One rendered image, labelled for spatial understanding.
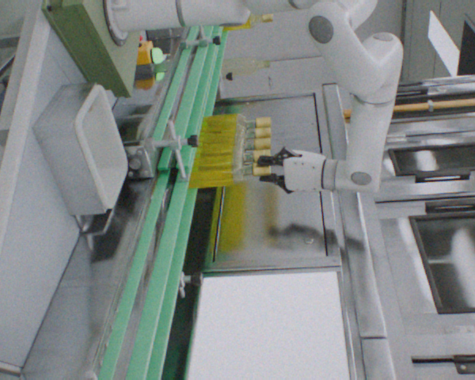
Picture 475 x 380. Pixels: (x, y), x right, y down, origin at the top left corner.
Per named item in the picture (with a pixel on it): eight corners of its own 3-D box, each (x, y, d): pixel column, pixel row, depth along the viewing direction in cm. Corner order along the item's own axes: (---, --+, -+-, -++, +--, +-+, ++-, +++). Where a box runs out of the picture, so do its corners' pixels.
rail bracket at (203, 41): (180, 51, 168) (220, 46, 166) (175, 28, 163) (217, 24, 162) (181, 46, 171) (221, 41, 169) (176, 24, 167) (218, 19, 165)
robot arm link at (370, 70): (333, 66, 115) (298, 100, 107) (340, -29, 100) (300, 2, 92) (403, 87, 108) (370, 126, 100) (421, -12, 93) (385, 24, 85)
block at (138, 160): (126, 181, 127) (153, 179, 126) (115, 150, 121) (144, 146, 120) (129, 172, 129) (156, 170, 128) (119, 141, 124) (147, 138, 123)
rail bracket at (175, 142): (155, 185, 127) (205, 181, 125) (138, 127, 117) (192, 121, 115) (157, 177, 129) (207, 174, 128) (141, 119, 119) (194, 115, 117)
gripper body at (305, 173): (332, 181, 134) (290, 177, 137) (332, 149, 127) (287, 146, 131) (327, 199, 128) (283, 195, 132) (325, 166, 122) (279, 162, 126)
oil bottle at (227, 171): (165, 191, 136) (245, 185, 134) (160, 174, 133) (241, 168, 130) (168, 178, 141) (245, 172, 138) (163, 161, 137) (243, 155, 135)
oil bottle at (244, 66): (207, 79, 211) (270, 73, 208) (204, 67, 207) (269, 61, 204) (207, 72, 215) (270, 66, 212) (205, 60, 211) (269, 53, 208)
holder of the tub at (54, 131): (78, 234, 113) (112, 232, 112) (31, 127, 96) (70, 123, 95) (99, 186, 126) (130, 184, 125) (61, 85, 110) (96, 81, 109)
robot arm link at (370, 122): (357, 77, 111) (349, 151, 126) (347, 114, 103) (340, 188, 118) (397, 82, 109) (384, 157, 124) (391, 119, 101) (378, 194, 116)
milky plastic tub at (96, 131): (72, 217, 110) (111, 214, 108) (32, 126, 96) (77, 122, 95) (94, 169, 123) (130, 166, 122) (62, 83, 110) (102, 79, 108)
